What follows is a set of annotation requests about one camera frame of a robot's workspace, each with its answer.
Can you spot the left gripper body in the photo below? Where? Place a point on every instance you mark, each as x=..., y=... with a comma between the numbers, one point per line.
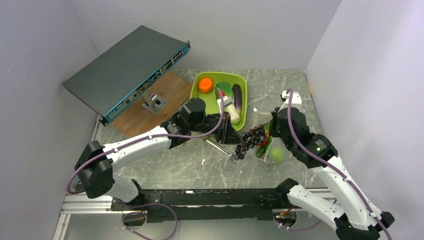
x=207, y=122

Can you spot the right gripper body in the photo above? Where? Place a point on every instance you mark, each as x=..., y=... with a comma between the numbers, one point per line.
x=275, y=129

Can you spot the red apple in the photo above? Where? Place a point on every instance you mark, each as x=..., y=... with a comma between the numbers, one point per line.
x=264, y=139

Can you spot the clear zip top bag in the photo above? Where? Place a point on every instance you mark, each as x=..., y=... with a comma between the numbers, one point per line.
x=262, y=118

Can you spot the black grape bunch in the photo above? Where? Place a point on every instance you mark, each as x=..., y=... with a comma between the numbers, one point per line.
x=250, y=140

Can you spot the green apple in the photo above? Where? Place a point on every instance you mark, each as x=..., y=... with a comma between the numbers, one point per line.
x=275, y=155

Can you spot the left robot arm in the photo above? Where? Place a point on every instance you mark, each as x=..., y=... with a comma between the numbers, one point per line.
x=96, y=168

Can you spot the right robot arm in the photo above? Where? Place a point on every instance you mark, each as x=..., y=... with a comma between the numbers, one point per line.
x=353, y=216

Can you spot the silver wrench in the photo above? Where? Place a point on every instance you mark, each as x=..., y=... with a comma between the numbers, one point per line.
x=232, y=156

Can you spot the green plastic basin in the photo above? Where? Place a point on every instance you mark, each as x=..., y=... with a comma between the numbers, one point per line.
x=209, y=98

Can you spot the orange tangerine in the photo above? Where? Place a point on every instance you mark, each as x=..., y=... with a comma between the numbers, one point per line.
x=205, y=85

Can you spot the bok choy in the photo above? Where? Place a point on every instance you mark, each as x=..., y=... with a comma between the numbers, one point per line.
x=224, y=89

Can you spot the purple eggplant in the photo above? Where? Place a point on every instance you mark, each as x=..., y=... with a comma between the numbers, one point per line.
x=237, y=92

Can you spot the wooden board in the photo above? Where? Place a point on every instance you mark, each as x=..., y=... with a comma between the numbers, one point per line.
x=136, y=119

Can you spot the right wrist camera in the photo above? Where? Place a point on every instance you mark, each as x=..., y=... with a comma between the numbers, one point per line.
x=296, y=100

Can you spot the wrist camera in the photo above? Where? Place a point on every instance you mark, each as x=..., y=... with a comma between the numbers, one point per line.
x=226, y=105
x=296, y=100

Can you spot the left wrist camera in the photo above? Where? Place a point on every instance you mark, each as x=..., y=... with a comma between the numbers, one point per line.
x=226, y=105

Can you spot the metal stand bracket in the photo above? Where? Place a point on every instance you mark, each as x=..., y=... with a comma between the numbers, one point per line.
x=153, y=102

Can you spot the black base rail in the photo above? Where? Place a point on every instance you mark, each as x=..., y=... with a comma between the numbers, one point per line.
x=161, y=205

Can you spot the grey network switch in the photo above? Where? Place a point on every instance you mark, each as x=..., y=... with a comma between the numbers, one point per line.
x=116, y=78

